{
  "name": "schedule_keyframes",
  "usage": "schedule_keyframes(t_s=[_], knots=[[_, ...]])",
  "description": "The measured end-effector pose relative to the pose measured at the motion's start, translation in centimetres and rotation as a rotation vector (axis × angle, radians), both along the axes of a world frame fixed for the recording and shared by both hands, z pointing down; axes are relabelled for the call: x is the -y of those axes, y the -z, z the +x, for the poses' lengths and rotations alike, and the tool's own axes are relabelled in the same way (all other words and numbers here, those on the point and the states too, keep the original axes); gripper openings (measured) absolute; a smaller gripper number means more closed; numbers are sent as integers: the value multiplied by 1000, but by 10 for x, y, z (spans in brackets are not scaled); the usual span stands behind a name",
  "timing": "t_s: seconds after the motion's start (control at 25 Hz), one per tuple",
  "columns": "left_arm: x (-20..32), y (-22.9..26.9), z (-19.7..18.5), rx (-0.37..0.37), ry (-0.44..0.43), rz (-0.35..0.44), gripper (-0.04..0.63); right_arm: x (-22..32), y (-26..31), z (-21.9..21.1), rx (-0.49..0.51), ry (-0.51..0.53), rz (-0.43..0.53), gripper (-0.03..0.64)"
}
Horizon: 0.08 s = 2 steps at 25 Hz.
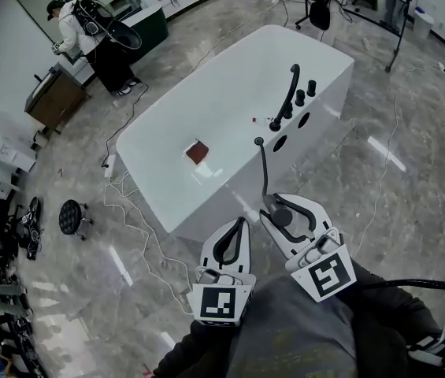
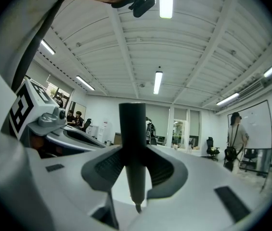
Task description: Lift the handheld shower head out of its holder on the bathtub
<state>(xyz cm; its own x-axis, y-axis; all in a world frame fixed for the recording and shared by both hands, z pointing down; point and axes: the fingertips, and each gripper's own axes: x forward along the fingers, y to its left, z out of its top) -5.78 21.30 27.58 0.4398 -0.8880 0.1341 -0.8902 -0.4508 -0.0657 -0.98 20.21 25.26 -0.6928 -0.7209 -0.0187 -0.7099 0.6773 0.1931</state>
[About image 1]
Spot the person's left forearm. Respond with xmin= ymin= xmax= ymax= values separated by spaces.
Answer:
xmin=153 ymin=319 xmax=243 ymax=378

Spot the black swivel chair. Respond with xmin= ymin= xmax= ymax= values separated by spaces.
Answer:
xmin=295 ymin=0 xmax=332 ymax=41

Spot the black shower hose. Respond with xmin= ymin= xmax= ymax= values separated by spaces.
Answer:
xmin=259 ymin=143 xmax=273 ymax=204

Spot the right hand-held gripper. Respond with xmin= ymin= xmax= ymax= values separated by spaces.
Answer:
xmin=259 ymin=193 xmax=357 ymax=303

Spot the person's right forearm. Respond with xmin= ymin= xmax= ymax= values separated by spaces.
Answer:
xmin=336 ymin=260 xmax=443 ymax=378

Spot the black rig cable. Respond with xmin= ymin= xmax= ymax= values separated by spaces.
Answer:
xmin=358 ymin=277 xmax=445 ymax=291

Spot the white cylindrical appliance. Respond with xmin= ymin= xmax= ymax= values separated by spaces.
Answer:
xmin=413 ymin=8 xmax=436 ymax=40

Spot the person's grey shirt torso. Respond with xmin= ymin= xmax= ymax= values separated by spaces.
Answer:
xmin=229 ymin=276 xmax=361 ymax=378

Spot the white power strip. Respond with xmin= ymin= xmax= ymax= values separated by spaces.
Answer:
xmin=103 ymin=154 xmax=117 ymax=179
xmin=184 ymin=289 xmax=199 ymax=315

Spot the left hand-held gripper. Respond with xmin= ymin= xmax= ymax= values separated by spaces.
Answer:
xmin=192 ymin=217 xmax=257 ymax=328

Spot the wooden cabinet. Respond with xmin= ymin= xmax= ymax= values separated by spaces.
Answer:
xmin=24 ymin=67 xmax=91 ymax=133

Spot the white shelf unit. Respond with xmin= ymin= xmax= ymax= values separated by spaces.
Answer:
xmin=0 ymin=154 xmax=38 ymax=196

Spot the black floor cable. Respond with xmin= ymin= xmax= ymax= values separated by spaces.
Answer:
xmin=101 ymin=80 xmax=150 ymax=169

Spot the black round stool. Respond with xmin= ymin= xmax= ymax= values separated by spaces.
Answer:
xmin=57 ymin=198 xmax=94 ymax=241

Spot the white floor cable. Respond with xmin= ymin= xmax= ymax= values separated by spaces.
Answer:
xmin=102 ymin=169 xmax=195 ymax=314

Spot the red cloth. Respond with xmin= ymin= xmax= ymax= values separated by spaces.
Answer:
xmin=185 ymin=137 xmax=210 ymax=165

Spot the black curved faucet spout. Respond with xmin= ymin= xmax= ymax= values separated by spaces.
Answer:
xmin=269 ymin=63 xmax=301 ymax=132

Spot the white bathtub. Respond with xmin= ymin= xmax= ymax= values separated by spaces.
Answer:
xmin=115 ymin=24 xmax=355 ymax=243

